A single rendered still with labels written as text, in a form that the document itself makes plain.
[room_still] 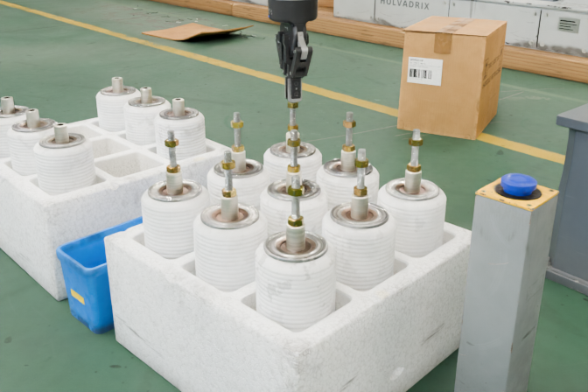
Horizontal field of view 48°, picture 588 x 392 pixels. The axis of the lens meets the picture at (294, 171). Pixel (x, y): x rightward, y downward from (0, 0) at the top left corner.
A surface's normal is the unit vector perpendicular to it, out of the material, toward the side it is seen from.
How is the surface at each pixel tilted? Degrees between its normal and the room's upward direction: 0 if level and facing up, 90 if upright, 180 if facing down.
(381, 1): 90
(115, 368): 0
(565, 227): 90
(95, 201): 90
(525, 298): 90
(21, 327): 0
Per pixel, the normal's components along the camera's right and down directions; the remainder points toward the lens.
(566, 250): -0.75, 0.24
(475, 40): -0.48, 0.33
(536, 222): 0.72, 0.26
